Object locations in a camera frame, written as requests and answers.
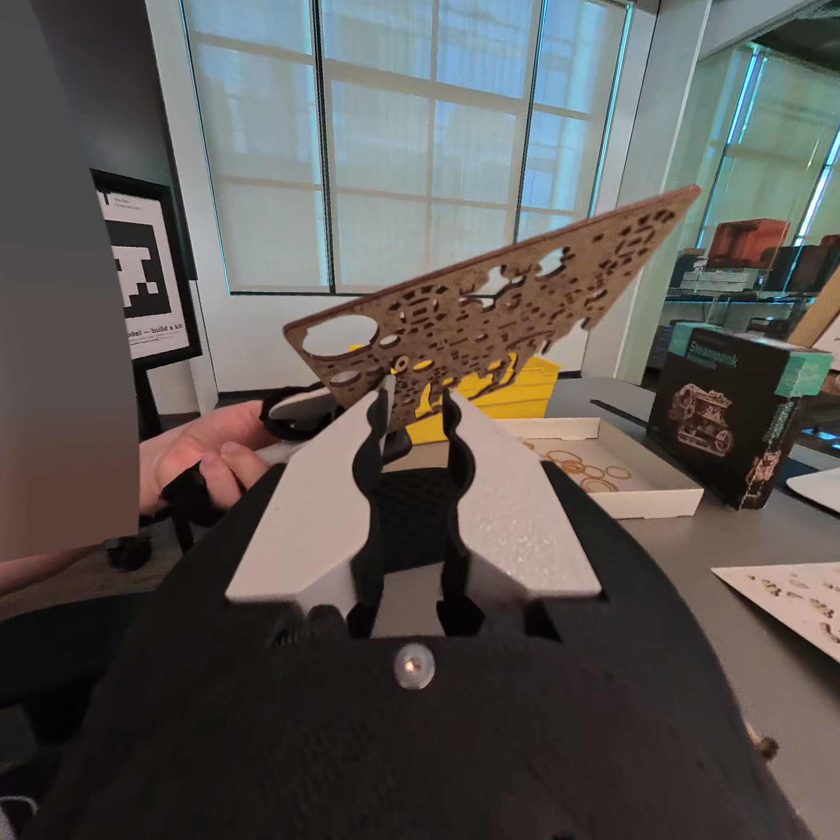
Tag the person's left forearm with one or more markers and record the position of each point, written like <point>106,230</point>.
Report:
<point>39,577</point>

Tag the person's left hand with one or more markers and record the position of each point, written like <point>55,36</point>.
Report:
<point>190,453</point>

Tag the printed parts sheet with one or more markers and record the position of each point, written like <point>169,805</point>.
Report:
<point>787,597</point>

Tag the person's dark pants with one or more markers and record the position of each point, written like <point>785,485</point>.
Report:
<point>59,656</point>

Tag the white document stand base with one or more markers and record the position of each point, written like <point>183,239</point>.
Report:
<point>817,491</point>

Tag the red-brown machine on shelf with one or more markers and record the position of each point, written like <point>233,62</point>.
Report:
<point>748,246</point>

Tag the framed black and white sign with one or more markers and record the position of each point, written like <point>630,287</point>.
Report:
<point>141,262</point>

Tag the black flat bar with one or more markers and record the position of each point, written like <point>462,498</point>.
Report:
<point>620,412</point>

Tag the large window with blinds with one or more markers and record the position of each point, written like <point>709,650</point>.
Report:
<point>394,144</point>

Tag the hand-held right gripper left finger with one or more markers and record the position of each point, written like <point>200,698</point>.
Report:
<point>308,518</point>

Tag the laser-cut wooden parts sheet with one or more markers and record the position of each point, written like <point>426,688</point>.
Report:
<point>459,315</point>

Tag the dark model kit box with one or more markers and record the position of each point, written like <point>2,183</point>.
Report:
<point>722,407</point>

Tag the wooden rings in tray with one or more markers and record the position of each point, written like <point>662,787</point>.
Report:
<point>590,476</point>

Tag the white shallow cardboard tray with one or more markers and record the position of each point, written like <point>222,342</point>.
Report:
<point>649,499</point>

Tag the brown backing board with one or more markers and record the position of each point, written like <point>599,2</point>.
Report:
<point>820,315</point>

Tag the yellow plastic bin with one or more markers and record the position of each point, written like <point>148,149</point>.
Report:
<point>518,387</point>

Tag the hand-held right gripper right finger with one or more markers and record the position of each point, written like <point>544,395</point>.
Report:
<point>525,525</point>

